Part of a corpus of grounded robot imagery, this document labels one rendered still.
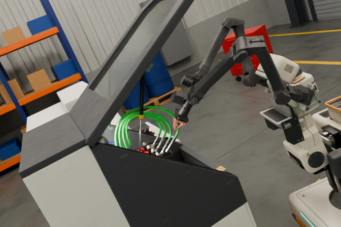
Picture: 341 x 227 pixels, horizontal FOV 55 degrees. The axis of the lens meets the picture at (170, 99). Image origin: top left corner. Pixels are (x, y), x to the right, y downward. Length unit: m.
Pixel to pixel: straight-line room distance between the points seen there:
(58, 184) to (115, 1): 7.36
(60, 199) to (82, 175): 0.13
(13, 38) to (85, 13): 2.06
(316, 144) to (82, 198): 1.34
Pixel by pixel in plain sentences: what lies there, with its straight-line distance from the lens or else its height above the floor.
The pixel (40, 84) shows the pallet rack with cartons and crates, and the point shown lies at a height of 1.30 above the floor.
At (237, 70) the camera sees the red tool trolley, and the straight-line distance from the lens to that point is 6.26.
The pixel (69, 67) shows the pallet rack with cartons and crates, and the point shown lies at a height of 1.38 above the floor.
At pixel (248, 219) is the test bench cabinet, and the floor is 0.70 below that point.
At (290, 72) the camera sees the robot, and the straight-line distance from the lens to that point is 1.91.
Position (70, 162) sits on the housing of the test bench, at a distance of 1.43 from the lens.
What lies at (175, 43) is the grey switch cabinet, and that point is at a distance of 8.60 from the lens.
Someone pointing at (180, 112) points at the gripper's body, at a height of 1.31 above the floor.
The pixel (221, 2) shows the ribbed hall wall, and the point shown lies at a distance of 9.71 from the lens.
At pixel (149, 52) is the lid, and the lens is 1.41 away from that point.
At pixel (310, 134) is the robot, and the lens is 2.07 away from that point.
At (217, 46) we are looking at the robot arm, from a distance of 2.09.
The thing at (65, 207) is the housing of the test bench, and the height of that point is 1.27.
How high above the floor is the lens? 1.88
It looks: 16 degrees down
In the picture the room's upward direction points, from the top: 22 degrees counter-clockwise
